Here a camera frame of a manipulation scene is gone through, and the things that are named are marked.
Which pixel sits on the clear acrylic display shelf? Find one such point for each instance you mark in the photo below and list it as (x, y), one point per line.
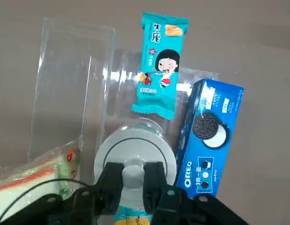
(65, 82)

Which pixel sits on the wrapped triangle sandwich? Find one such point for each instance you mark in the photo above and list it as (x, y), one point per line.
(30, 187)

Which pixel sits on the blue Oreo cookie box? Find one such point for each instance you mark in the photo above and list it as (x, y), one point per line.
(212, 150)

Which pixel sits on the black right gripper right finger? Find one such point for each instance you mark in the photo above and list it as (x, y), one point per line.
(154, 187)

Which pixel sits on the teal cartoon snack packet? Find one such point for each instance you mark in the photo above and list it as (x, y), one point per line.
(133, 216)
(161, 93)

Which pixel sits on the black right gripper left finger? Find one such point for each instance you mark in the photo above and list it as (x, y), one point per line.
(109, 185)

